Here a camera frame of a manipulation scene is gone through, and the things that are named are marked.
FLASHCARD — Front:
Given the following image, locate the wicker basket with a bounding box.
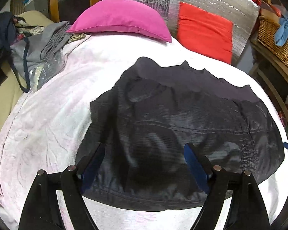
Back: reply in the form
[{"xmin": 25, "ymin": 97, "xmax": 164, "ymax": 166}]
[{"xmin": 256, "ymin": 15, "xmax": 288, "ymax": 71}]

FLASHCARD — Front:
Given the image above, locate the wooden shelf unit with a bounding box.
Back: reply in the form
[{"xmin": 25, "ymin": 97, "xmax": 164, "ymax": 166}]
[{"xmin": 248, "ymin": 39, "xmax": 288, "ymax": 133}]

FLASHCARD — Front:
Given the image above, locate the red pillow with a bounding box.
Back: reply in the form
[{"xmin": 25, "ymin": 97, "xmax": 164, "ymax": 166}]
[{"xmin": 177, "ymin": 2, "xmax": 233, "ymax": 64}]

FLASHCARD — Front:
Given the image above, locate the pile of mixed clothes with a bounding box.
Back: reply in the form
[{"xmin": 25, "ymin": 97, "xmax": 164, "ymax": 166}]
[{"xmin": 0, "ymin": 11, "xmax": 46, "ymax": 88}]

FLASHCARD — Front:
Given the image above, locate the black quilted puffer jacket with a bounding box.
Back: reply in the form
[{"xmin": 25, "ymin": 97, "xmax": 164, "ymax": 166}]
[{"xmin": 76, "ymin": 57, "xmax": 284, "ymax": 211}]

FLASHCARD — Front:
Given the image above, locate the silver foil headboard panel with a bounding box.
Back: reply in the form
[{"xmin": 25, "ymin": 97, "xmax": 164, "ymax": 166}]
[{"xmin": 134, "ymin": 0, "xmax": 260, "ymax": 65}]

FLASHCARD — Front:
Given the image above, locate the beige bedspread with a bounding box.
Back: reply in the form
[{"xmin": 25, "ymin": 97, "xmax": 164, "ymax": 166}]
[{"xmin": 0, "ymin": 10, "xmax": 55, "ymax": 154}]

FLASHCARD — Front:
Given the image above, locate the white bed cover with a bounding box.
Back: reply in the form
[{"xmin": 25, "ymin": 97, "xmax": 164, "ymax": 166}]
[{"xmin": 0, "ymin": 33, "xmax": 288, "ymax": 229}]

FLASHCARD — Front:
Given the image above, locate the blue cloth in basket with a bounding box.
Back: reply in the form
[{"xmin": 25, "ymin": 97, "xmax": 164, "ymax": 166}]
[{"xmin": 274, "ymin": 17, "xmax": 288, "ymax": 47}]

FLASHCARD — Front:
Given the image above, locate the grey folded garment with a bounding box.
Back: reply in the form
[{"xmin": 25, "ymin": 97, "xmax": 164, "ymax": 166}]
[{"xmin": 11, "ymin": 21, "xmax": 71, "ymax": 93}]

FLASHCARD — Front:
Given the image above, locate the magenta pillow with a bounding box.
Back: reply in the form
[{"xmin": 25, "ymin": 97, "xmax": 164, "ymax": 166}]
[{"xmin": 67, "ymin": 0, "xmax": 172, "ymax": 43}]

